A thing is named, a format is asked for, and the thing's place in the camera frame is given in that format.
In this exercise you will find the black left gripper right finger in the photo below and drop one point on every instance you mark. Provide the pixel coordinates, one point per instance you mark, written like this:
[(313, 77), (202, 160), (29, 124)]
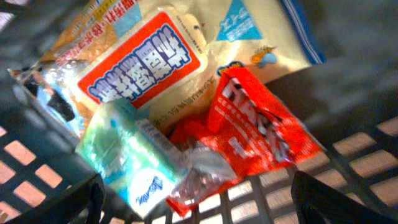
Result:
[(316, 202)]

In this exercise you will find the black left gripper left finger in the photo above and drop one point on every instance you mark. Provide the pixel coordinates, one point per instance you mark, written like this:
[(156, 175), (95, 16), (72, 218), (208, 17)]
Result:
[(89, 194)]

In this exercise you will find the green tissue pack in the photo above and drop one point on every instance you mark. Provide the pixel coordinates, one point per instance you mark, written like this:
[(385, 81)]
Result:
[(132, 156)]

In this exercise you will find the red jerky bag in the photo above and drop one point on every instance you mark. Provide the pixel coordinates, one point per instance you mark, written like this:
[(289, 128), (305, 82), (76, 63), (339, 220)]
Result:
[(247, 131)]

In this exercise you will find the cream snack bag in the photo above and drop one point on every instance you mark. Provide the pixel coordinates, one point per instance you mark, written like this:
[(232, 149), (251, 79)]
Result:
[(165, 57)]

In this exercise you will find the grey plastic basket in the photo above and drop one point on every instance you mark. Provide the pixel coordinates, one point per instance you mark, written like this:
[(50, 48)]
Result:
[(349, 103)]

